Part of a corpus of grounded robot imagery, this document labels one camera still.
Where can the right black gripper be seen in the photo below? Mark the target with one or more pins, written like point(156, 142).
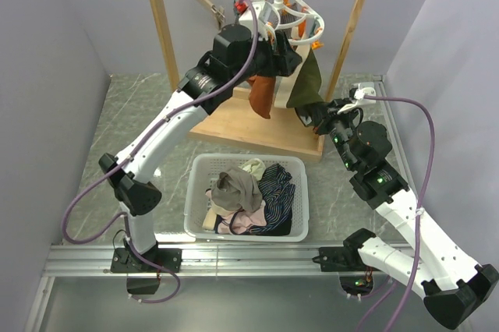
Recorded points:
point(333, 107)

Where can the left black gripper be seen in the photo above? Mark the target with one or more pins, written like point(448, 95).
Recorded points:
point(282, 65)

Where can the olive green underwear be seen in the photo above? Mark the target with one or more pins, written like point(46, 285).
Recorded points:
point(306, 88)

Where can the white round clip hanger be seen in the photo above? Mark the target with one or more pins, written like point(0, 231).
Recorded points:
point(307, 30)

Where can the beige underwear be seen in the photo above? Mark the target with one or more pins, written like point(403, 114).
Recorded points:
point(236, 189)

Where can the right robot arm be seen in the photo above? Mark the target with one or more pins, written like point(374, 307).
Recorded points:
point(451, 283)

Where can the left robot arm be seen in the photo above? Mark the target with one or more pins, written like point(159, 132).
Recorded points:
point(236, 55)

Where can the grey striped underwear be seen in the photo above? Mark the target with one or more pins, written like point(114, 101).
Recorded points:
point(287, 18)

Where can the orange white underwear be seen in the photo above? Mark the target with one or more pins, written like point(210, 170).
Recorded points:
point(262, 97)

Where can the pale yellow underwear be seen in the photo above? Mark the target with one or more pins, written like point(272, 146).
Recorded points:
point(254, 166)

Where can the dark striped underwear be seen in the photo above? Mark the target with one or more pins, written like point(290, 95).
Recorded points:
point(278, 194)

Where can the pink underwear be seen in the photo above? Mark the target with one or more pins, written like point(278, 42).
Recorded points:
point(238, 222)

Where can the wooden clothes rack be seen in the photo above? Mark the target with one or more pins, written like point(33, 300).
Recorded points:
point(250, 119)

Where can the white plastic laundry basket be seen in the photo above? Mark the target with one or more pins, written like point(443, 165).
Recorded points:
point(204, 174)

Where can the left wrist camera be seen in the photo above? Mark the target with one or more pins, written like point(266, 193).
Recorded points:
point(257, 15)

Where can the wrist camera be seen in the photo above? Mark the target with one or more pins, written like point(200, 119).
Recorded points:
point(257, 15)
point(360, 98)

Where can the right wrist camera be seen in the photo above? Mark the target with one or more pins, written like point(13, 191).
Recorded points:
point(360, 98)

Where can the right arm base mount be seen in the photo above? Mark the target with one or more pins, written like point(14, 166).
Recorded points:
point(356, 279)

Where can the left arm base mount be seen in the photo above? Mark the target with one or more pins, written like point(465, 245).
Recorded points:
point(144, 277)

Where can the aluminium rail frame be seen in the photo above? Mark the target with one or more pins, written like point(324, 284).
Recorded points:
point(230, 286)

